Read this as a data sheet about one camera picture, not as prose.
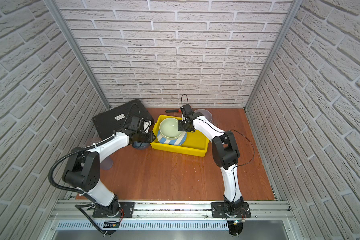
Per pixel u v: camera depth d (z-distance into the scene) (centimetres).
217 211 73
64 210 75
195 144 97
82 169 46
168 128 97
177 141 95
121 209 73
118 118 103
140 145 79
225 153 54
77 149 47
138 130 73
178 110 118
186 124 73
